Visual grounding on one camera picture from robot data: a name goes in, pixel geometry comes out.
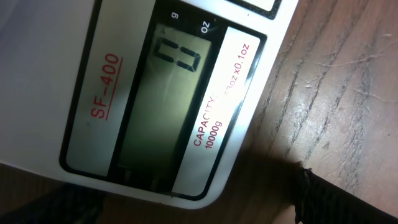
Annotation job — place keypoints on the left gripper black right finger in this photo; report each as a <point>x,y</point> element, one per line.
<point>317,201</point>

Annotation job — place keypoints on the white digital kitchen scale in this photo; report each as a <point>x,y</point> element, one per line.
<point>147,99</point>

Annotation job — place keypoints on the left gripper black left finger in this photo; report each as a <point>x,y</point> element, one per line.
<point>66,204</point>

